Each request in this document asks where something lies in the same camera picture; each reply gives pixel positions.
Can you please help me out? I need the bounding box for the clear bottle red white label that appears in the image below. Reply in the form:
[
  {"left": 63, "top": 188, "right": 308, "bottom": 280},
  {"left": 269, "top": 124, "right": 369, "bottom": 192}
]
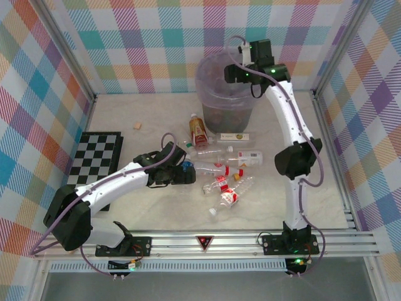
[{"left": 209, "top": 176, "right": 256, "bottom": 217}]

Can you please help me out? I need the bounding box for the grey round waste bin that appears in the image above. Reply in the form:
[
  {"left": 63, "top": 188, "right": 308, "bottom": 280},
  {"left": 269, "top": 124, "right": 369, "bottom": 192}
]
[{"left": 194, "top": 51, "right": 271, "bottom": 134}]

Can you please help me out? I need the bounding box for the orange tea bottle red label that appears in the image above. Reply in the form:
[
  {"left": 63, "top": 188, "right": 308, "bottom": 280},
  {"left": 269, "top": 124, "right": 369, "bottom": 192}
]
[{"left": 189, "top": 113, "right": 209, "bottom": 149}]

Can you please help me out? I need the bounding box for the clear bottle white cap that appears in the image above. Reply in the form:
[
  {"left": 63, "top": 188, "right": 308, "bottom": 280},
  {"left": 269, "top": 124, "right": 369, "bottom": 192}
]
[{"left": 187, "top": 146, "right": 235, "bottom": 159}]

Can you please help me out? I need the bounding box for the white slotted cable duct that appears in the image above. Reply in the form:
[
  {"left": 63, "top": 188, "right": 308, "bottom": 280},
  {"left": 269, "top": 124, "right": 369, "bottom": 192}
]
[{"left": 49, "top": 261, "right": 288, "bottom": 273}]

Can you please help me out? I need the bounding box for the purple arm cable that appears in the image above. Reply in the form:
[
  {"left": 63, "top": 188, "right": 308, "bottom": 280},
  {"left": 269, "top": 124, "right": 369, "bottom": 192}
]
[
  {"left": 29, "top": 132, "right": 185, "bottom": 280},
  {"left": 227, "top": 35, "right": 326, "bottom": 278}
]

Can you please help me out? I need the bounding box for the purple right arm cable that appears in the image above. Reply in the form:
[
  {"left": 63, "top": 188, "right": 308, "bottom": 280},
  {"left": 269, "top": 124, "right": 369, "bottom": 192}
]
[{"left": 227, "top": 35, "right": 326, "bottom": 278}]

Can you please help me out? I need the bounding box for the aluminium floor frame bar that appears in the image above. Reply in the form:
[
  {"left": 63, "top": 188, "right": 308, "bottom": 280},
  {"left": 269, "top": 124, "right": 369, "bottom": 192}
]
[
  {"left": 80, "top": 93, "right": 98, "bottom": 135},
  {"left": 311, "top": 90, "right": 358, "bottom": 230}
]

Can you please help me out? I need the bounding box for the black silver chessboard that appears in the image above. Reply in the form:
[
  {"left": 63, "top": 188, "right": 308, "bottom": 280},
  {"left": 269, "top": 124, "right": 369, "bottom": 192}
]
[{"left": 64, "top": 131, "right": 125, "bottom": 211}]

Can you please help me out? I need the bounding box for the small clear bottle orange cap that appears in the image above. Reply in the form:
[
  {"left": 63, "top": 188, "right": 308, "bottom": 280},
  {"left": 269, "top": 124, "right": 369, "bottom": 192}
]
[{"left": 202, "top": 173, "right": 242, "bottom": 196}]

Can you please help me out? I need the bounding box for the clear bottle white green label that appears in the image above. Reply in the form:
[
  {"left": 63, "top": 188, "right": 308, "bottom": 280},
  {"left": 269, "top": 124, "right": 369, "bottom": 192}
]
[{"left": 208, "top": 132, "right": 251, "bottom": 144}]

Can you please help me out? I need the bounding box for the power connector block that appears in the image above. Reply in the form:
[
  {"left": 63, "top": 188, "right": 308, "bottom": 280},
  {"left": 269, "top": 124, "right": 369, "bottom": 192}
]
[
  {"left": 284, "top": 256, "right": 310, "bottom": 278},
  {"left": 108, "top": 259, "right": 140, "bottom": 280}
]

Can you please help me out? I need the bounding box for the left power connector block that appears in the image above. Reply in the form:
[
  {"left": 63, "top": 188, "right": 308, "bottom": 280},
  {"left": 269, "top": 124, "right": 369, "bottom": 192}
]
[{"left": 108, "top": 259, "right": 140, "bottom": 280}]

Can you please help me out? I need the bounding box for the purple lined trash bin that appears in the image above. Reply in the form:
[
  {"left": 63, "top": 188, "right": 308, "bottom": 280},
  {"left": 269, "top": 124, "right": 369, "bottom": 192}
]
[{"left": 194, "top": 51, "right": 271, "bottom": 109}]

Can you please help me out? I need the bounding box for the red black triangle emblem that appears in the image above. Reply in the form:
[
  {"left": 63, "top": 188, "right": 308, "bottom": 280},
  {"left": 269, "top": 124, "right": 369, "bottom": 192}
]
[{"left": 195, "top": 235, "right": 215, "bottom": 253}]

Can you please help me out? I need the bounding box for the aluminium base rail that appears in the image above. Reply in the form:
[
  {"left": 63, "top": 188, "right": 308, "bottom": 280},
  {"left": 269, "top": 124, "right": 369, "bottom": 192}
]
[{"left": 33, "top": 230, "right": 380, "bottom": 261}]

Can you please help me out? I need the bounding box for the clear bottle white orange label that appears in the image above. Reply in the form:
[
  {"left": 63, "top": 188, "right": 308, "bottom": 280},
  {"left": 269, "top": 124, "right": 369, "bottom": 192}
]
[{"left": 219, "top": 150, "right": 264, "bottom": 167}]

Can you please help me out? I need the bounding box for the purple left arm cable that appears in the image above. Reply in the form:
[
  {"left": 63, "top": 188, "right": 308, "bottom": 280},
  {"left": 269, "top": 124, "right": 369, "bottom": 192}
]
[{"left": 29, "top": 132, "right": 185, "bottom": 280}]

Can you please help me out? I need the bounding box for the right power connector block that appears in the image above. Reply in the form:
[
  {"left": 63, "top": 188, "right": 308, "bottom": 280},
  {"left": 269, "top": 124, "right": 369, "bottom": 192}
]
[{"left": 284, "top": 256, "right": 310, "bottom": 278}]

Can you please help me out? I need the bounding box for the aluminium frame post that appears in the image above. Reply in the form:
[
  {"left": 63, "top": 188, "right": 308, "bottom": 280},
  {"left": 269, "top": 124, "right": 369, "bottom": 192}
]
[
  {"left": 311, "top": 0, "right": 375, "bottom": 98},
  {"left": 36, "top": 0, "right": 98, "bottom": 104}
]

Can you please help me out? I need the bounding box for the clear bottle red cap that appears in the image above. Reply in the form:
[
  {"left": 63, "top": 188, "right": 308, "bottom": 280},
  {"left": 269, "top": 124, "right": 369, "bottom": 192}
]
[{"left": 192, "top": 161, "right": 244, "bottom": 177}]

